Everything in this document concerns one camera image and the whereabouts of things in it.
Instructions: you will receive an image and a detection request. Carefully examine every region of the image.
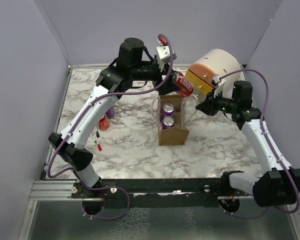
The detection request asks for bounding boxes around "red cola can front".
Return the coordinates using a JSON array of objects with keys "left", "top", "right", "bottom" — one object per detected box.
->
[{"left": 98, "top": 115, "right": 110, "bottom": 131}]

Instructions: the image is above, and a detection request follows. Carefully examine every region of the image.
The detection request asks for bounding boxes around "purple Fanta can front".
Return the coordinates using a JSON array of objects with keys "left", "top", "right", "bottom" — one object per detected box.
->
[{"left": 161, "top": 103, "right": 175, "bottom": 120}]

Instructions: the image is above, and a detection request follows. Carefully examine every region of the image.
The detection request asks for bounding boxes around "red capped marker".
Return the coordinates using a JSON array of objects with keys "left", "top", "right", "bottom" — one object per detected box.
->
[{"left": 94, "top": 136, "right": 102, "bottom": 151}]

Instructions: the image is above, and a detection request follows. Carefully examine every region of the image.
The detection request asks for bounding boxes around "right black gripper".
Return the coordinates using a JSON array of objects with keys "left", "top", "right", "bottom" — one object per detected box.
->
[{"left": 195, "top": 88, "right": 238, "bottom": 117}]

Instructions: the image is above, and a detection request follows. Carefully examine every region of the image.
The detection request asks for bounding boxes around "round drawer cabinet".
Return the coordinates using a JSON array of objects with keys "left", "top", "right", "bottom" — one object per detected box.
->
[{"left": 185, "top": 49, "right": 241, "bottom": 102}]

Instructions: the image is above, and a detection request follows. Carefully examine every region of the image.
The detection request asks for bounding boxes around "brown canvas tote bag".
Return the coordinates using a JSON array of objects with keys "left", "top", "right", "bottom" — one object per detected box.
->
[{"left": 150, "top": 94, "right": 199, "bottom": 146}]

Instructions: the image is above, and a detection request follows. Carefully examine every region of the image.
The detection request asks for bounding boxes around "red cola can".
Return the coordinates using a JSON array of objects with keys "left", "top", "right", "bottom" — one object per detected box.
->
[
  {"left": 172, "top": 71, "right": 194, "bottom": 98},
  {"left": 98, "top": 115, "right": 110, "bottom": 131}
]

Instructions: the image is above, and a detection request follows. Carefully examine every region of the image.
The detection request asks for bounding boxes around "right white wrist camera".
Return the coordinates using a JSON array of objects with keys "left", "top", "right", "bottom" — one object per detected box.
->
[{"left": 210, "top": 74, "right": 226, "bottom": 98}]

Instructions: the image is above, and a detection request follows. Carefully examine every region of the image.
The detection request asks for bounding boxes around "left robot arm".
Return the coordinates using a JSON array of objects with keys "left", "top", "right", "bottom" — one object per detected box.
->
[{"left": 48, "top": 34, "right": 180, "bottom": 198}]

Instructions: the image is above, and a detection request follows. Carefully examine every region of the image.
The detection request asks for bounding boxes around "metal front plate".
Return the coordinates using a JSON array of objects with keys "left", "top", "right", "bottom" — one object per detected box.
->
[{"left": 19, "top": 179, "right": 300, "bottom": 240}]

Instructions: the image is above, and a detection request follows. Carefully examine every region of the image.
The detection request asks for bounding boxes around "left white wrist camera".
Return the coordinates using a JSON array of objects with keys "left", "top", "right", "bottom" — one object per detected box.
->
[{"left": 156, "top": 45, "right": 171, "bottom": 72}]

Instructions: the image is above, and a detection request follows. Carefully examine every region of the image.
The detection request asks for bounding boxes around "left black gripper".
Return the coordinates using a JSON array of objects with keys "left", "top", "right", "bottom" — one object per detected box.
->
[{"left": 130, "top": 58, "right": 181, "bottom": 94}]

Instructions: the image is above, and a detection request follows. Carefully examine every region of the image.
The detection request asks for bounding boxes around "purple cable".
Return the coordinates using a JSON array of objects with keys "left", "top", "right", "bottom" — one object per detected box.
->
[
  {"left": 46, "top": 33, "right": 175, "bottom": 179},
  {"left": 213, "top": 68, "right": 300, "bottom": 214}
]

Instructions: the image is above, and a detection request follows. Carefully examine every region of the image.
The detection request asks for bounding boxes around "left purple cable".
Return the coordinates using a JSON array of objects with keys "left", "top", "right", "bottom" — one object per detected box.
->
[{"left": 46, "top": 33, "right": 175, "bottom": 179}]

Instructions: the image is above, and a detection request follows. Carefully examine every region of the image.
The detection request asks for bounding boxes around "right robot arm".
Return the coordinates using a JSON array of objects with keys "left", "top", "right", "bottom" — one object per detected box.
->
[{"left": 196, "top": 80, "right": 300, "bottom": 213}]

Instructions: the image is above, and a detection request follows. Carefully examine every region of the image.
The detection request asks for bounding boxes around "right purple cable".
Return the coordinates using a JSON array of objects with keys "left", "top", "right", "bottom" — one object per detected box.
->
[{"left": 213, "top": 68, "right": 300, "bottom": 214}]

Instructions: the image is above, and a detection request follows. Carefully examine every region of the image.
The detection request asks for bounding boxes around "purple can by cola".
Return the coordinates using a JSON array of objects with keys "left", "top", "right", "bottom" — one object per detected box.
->
[{"left": 106, "top": 106, "right": 115, "bottom": 119}]

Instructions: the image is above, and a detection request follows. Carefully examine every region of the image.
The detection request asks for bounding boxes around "purple fanta can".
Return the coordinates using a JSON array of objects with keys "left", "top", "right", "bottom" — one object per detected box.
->
[
  {"left": 161, "top": 103, "right": 175, "bottom": 120},
  {"left": 161, "top": 116, "right": 175, "bottom": 130}
]

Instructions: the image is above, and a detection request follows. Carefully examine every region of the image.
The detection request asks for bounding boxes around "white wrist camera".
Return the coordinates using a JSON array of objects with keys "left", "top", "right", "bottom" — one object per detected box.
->
[
  {"left": 210, "top": 74, "right": 226, "bottom": 98},
  {"left": 156, "top": 45, "right": 171, "bottom": 72}
]

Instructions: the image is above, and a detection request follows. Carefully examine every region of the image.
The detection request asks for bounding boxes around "green capped marker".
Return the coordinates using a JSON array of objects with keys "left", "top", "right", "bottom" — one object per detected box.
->
[{"left": 91, "top": 132, "right": 98, "bottom": 144}]

